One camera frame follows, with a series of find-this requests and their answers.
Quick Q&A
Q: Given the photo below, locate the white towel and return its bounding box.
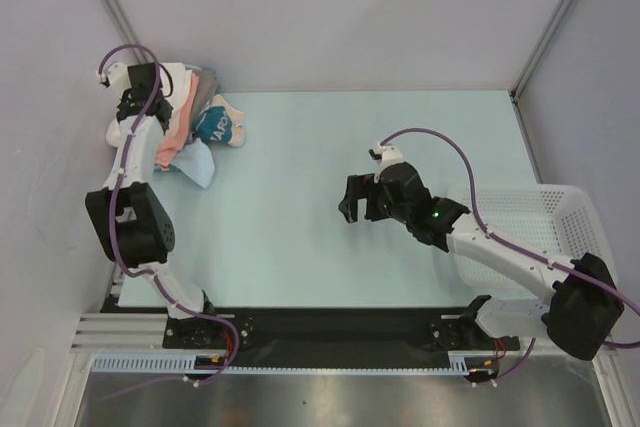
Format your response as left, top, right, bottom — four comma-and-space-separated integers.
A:
104, 62, 194, 148

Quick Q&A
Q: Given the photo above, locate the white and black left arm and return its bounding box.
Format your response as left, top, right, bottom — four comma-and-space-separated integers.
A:
85, 63, 220, 347

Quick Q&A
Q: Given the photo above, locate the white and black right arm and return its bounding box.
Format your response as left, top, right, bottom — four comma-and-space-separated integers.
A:
338, 162, 624, 361

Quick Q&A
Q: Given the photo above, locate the pink towel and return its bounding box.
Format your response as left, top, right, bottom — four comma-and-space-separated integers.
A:
155, 71, 199, 170

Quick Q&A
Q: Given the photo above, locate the grey towel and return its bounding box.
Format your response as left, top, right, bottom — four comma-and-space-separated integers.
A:
190, 67, 220, 122

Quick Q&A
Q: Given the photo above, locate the light blue towel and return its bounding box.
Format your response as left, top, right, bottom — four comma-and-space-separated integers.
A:
154, 139, 215, 189

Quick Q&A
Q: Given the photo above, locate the teal and beige towel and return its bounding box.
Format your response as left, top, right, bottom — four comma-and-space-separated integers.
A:
191, 94, 246, 148

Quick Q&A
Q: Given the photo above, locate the white perforated plastic basket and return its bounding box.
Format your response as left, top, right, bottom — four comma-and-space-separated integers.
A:
447, 184, 618, 298

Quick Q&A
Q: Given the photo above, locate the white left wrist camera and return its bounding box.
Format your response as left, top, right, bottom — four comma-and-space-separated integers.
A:
97, 61, 131, 92

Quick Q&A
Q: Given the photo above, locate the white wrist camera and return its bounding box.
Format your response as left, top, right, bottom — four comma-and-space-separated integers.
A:
368, 143, 405, 170
97, 61, 131, 92

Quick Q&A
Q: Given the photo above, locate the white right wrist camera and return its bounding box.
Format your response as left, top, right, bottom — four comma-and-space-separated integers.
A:
368, 143, 405, 170

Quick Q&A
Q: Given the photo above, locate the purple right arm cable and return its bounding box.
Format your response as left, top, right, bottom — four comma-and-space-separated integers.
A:
377, 126, 640, 388

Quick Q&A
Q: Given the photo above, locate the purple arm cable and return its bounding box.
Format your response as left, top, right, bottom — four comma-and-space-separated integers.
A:
377, 126, 640, 388
95, 44, 242, 401

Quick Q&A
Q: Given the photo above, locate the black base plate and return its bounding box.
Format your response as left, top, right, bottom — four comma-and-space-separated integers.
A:
162, 307, 520, 364

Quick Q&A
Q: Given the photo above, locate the white slotted cable duct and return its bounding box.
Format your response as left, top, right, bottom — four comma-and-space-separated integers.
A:
91, 352, 490, 375

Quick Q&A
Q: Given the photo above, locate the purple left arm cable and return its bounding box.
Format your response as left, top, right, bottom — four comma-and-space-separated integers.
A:
95, 44, 242, 401

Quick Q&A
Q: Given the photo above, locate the aluminium frame rail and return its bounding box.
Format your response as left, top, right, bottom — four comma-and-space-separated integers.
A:
71, 266, 167, 354

